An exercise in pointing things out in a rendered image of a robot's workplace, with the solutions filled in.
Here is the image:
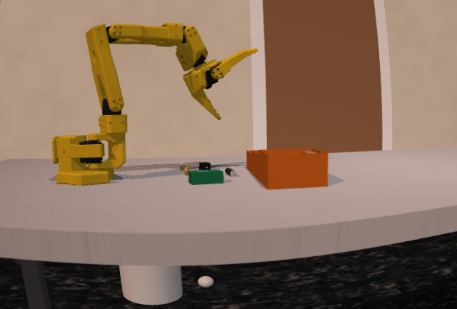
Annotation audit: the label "orange labelled storage bins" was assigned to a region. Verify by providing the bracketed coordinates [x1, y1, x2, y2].
[246, 148, 328, 190]

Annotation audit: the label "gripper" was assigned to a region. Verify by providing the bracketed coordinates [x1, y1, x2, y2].
[183, 49, 258, 120]

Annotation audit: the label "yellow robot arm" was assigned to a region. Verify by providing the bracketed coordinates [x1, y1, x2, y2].
[55, 23, 208, 186]

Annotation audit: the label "black die with white pips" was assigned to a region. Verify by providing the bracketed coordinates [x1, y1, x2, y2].
[199, 162, 211, 170]

